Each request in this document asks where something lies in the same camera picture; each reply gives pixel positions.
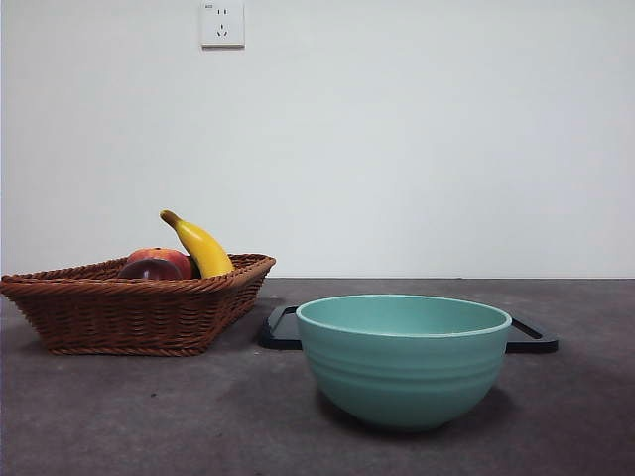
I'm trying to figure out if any teal ribbed bowl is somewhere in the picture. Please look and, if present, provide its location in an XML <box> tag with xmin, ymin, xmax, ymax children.
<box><xmin>296</xmin><ymin>293</ymin><xmax>513</xmax><ymax>432</ymax></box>

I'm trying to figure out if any dark red plum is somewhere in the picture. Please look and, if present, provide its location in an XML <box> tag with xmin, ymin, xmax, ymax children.
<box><xmin>117</xmin><ymin>257</ymin><xmax>183</xmax><ymax>281</ymax></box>

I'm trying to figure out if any dark rectangular tray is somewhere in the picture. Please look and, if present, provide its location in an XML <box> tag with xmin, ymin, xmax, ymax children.
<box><xmin>257</xmin><ymin>304</ymin><xmax>561</xmax><ymax>354</ymax></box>

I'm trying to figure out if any yellow banana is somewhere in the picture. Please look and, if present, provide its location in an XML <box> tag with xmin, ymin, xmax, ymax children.
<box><xmin>159</xmin><ymin>208</ymin><xmax>236</xmax><ymax>279</ymax></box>

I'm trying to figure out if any red orange peach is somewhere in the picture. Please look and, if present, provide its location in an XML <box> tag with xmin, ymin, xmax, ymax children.
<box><xmin>126</xmin><ymin>246</ymin><xmax>193</xmax><ymax>280</ymax></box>

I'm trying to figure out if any brown wicker basket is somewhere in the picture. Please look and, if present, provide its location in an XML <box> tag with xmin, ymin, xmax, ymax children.
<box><xmin>0</xmin><ymin>253</ymin><xmax>278</xmax><ymax>357</ymax></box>

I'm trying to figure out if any white wall socket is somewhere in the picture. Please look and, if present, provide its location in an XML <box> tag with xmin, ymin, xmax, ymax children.
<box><xmin>200</xmin><ymin>0</ymin><xmax>246</xmax><ymax>50</ymax></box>

